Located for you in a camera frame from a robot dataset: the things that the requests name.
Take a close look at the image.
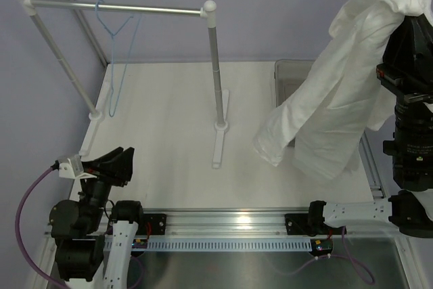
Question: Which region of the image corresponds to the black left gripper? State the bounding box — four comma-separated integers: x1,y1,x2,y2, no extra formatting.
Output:
78,146,135,231

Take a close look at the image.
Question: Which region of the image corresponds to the white shirt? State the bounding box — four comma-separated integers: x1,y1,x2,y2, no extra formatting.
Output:
253,0,432,183

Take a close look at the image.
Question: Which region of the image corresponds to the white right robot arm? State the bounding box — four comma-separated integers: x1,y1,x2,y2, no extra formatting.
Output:
89,62,398,237

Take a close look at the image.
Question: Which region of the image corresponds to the grey plastic bin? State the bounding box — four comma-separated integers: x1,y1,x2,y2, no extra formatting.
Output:
273,58,317,150

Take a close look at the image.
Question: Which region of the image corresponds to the silver clothes rack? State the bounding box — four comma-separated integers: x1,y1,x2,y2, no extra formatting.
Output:
17,0,229,169

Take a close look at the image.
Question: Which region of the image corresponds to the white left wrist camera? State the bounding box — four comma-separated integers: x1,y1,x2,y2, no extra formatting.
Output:
57,154,96,180

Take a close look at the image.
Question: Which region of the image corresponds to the white slotted cable duct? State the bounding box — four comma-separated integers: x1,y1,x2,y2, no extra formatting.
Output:
103,238,314,252

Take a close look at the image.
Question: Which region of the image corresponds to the aluminium mounting rail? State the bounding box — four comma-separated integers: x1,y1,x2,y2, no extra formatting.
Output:
43,209,412,238

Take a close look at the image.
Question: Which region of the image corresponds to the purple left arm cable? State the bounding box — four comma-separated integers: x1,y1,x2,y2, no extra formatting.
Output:
16,166,68,289

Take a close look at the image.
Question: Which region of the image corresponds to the blue wire hanger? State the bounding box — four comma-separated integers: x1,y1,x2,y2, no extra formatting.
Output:
95,0,142,117

